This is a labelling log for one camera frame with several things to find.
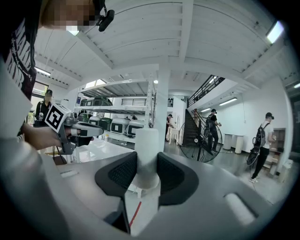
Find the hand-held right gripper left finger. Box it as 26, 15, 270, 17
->
95, 151, 138, 234

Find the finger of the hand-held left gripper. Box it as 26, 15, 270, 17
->
71, 123, 104, 138

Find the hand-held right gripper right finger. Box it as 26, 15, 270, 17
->
157, 151, 200, 209

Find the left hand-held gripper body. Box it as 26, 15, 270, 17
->
44, 102, 82, 155

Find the white cylindrical cup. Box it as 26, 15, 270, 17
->
132, 128, 162, 189

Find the person's left forearm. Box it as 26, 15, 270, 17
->
22, 123, 45, 150

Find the person's left hand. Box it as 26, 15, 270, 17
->
42, 127, 62, 150

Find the grey machine with window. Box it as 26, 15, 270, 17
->
78, 97, 145, 138

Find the large black floor fan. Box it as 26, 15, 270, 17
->
178, 120, 223, 164

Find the white ornate table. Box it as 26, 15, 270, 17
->
167, 127, 180, 145

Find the dark staircase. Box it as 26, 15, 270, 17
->
182, 109, 209, 148

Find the black balcony railing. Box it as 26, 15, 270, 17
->
121, 98, 155, 106

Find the black backpack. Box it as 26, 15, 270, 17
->
205, 115, 215, 133
255, 123, 267, 148

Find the black printed t-shirt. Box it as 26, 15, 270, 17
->
1, 0, 43, 102

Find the white metal shelf rack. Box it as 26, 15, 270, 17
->
74, 72, 158, 144

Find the black mezzanine railing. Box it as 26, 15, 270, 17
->
187, 75, 225, 109

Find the person's head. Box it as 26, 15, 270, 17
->
41, 0, 97, 31

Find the wooden shelf unit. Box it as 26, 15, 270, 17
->
264, 127, 287, 176

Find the rectangular ceiling panel light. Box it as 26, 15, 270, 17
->
266, 20, 285, 45

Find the black head-worn camera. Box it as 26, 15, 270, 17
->
95, 8, 116, 32

